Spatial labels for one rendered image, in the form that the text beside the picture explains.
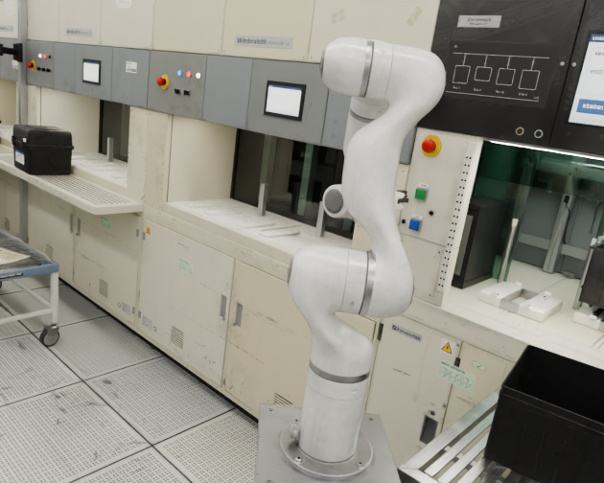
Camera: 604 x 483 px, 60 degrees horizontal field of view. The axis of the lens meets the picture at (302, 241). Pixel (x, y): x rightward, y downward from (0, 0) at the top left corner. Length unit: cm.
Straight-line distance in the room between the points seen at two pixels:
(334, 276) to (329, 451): 35
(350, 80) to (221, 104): 137
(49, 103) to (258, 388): 250
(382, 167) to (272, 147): 180
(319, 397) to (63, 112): 331
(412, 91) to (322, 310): 42
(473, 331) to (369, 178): 85
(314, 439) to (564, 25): 116
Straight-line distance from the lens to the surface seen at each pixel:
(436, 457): 123
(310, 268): 92
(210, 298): 246
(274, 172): 270
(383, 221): 93
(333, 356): 98
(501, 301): 183
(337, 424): 105
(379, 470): 113
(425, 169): 168
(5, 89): 549
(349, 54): 98
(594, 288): 186
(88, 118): 412
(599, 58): 152
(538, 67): 156
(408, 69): 98
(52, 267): 294
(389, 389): 189
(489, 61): 161
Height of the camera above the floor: 144
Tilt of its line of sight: 15 degrees down
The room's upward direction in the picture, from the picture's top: 8 degrees clockwise
